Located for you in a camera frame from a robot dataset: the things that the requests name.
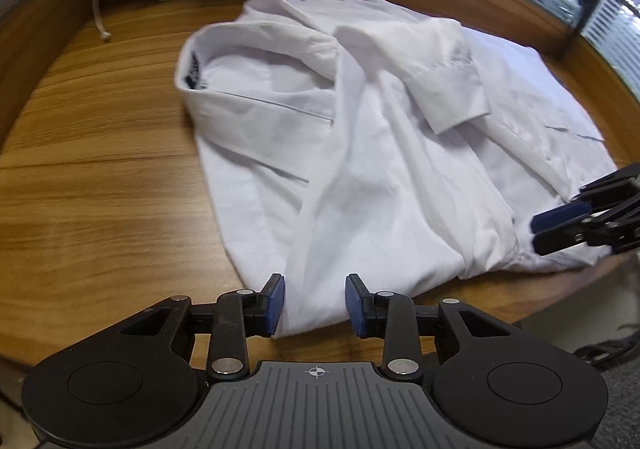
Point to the white collared shirt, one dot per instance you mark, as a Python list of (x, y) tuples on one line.
[(380, 149)]

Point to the black partition post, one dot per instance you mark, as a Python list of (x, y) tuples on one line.
[(590, 4)]

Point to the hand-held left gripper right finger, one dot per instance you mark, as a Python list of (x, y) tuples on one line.
[(354, 304)]

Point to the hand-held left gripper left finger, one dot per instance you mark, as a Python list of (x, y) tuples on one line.
[(276, 304)]

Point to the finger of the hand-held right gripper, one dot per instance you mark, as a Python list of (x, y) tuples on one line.
[(555, 219), (560, 241)]

